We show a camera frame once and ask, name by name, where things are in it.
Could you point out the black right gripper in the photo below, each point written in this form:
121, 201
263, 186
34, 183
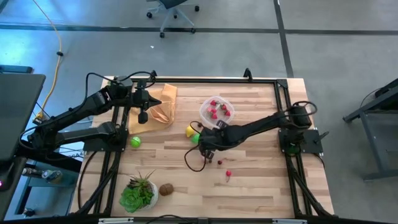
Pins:
214, 138

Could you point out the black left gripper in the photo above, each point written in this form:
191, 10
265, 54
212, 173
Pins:
141, 98

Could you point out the dark red toy cherry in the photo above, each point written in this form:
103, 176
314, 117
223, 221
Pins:
220, 162

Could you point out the green toy pear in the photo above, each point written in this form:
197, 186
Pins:
195, 139

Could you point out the yellow toy lemon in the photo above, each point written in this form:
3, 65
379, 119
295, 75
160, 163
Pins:
189, 131

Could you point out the round green toy fruit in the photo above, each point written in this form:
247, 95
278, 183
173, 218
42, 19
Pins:
135, 142

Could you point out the small pink toy fruit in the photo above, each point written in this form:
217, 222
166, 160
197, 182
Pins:
209, 109

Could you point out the red toy strawberry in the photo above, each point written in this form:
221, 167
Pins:
223, 107
213, 103
228, 113

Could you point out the brown toy kiwi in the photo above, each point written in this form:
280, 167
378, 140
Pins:
166, 189

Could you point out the clear plastic tupperware container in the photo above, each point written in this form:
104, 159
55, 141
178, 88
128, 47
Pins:
223, 100

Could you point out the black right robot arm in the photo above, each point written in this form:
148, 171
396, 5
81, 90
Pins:
258, 126

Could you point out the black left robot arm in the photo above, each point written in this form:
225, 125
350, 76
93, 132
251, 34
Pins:
93, 104

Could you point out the yellow folded cloth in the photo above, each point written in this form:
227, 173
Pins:
164, 93

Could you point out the potted green succulent plant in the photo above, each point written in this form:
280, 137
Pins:
133, 199

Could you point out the black table clamp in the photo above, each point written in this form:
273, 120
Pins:
247, 74

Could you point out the office chair base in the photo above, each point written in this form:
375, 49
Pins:
174, 3

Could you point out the silver and black device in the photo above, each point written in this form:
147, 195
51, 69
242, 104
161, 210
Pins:
46, 175

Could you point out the dark grey desk top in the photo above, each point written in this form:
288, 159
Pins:
18, 115

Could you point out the black computer tower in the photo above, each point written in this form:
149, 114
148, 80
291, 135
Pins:
11, 183

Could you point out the grey metal desk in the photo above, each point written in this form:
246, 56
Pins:
373, 124

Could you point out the black aluminium table frame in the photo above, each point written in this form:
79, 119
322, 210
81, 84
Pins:
202, 80

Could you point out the silver metal bracket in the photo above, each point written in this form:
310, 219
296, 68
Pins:
289, 221
115, 220

